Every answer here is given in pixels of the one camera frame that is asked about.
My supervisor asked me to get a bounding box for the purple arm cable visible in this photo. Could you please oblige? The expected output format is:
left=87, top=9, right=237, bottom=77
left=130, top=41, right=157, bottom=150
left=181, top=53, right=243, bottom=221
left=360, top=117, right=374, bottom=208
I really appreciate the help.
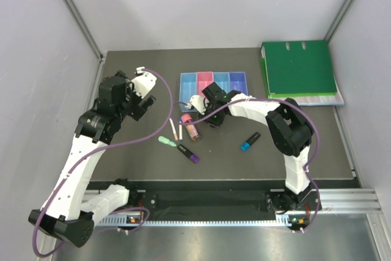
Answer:
left=172, top=97, right=321, bottom=233
left=32, top=67, right=175, bottom=258

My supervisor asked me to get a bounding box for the blue cap black highlighter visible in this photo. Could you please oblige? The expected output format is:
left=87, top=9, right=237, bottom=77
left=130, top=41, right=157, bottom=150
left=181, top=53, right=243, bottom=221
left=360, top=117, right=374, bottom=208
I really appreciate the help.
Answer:
left=240, top=132, right=261, bottom=152

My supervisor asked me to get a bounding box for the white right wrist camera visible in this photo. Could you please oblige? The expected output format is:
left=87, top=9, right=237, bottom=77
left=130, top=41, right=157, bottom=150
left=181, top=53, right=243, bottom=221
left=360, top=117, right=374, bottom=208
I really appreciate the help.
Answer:
left=185, top=95, right=208, bottom=115

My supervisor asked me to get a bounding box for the white marker orange cap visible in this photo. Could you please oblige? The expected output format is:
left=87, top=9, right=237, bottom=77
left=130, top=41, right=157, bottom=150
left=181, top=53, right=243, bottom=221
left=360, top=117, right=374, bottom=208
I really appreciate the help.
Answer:
left=169, top=118, right=179, bottom=141

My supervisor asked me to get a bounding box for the green ring binder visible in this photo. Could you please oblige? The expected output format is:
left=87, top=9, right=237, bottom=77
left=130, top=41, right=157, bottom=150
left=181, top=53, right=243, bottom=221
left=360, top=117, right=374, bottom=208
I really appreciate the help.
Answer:
left=260, top=40, right=334, bottom=76

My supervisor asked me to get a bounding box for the light blue plastic bin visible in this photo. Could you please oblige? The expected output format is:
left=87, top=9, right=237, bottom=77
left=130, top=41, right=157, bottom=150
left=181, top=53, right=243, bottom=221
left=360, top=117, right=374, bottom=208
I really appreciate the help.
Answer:
left=213, top=72, right=230, bottom=93

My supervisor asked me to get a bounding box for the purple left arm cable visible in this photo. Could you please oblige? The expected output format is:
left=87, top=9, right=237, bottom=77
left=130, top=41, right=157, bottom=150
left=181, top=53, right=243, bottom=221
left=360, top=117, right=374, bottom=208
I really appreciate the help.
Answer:
left=32, top=67, right=175, bottom=258

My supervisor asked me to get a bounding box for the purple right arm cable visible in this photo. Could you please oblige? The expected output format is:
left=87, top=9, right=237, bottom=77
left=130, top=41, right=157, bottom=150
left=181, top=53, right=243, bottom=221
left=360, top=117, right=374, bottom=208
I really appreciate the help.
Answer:
left=172, top=97, right=321, bottom=233

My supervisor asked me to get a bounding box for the sky blue plastic bin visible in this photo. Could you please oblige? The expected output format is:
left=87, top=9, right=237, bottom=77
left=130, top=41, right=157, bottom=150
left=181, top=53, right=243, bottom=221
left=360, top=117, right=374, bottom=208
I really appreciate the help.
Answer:
left=179, top=72, right=197, bottom=103

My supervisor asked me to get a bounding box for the pink plastic bin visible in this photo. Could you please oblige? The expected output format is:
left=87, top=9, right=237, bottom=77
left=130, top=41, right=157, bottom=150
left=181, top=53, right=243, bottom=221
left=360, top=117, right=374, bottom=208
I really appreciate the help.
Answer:
left=197, top=72, right=214, bottom=98

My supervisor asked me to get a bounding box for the purple cap black highlighter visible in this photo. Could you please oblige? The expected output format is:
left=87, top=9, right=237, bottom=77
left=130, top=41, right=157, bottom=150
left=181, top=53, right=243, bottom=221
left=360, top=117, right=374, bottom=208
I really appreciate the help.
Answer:
left=177, top=144, right=200, bottom=164

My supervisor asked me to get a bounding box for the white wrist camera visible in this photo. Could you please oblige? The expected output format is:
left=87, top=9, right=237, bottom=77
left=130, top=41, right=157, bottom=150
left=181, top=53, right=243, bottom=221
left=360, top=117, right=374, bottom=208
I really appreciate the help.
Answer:
left=185, top=95, right=208, bottom=115
left=131, top=67, right=157, bottom=98

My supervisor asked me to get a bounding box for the white slotted cable duct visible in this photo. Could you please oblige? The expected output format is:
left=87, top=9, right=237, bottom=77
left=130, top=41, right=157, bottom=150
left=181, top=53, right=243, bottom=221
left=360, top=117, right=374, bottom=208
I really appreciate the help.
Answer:
left=97, top=214, right=309, bottom=227

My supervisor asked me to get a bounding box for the green glitter glue tube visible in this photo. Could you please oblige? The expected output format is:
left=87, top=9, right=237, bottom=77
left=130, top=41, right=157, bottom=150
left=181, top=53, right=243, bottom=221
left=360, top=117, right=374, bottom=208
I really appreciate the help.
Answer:
left=158, top=136, right=177, bottom=148

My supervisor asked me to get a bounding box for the aluminium front rail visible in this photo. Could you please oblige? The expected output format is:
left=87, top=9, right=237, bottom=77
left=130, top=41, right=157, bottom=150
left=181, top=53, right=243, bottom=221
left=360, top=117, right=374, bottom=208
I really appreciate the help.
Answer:
left=82, top=188, right=382, bottom=213

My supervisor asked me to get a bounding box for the white marker blue cap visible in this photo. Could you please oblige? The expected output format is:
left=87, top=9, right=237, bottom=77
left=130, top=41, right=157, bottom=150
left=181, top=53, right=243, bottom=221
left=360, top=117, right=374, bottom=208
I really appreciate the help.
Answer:
left=178, top=116, right=183, bottom=142

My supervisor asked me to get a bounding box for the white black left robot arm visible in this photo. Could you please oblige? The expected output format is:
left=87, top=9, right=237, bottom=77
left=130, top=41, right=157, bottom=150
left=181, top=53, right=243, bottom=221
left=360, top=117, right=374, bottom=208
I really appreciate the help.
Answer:
left=28, top=68, right=156, bottom=248

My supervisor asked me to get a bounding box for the pink lid pen jar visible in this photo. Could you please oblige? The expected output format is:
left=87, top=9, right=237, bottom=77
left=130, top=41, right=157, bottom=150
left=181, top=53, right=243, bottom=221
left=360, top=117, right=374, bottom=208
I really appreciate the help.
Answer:
left=181, top=114, right=200, bottom=142

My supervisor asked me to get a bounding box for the purple-blue plastic bin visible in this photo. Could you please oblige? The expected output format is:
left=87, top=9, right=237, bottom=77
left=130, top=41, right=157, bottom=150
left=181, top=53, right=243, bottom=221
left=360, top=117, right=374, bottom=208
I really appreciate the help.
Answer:
left=229, top=72, right=249, bottom=95

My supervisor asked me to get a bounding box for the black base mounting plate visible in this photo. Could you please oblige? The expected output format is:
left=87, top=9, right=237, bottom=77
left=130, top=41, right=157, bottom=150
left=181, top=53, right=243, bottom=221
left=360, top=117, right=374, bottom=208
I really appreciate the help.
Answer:
left=103, top=189, right=321, bottom=213

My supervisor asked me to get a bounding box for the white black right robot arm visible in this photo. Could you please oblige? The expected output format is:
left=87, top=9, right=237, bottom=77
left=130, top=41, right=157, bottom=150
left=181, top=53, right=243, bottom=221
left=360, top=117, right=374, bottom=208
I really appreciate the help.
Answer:
left=189, top=83, right=314, bottom=211

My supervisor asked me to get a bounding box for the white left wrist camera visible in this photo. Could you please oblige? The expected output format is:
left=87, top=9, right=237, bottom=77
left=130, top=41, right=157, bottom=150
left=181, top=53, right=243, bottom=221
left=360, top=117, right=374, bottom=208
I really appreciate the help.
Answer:
left=131, top=67, right=157, bottom=98

